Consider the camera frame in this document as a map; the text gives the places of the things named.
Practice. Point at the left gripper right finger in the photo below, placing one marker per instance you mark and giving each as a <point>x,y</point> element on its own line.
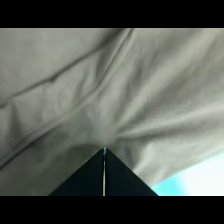
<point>123,180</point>

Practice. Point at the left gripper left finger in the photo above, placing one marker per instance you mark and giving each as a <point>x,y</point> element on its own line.
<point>86,180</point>

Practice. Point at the grey shirt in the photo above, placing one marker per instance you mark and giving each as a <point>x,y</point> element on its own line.
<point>110,83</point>

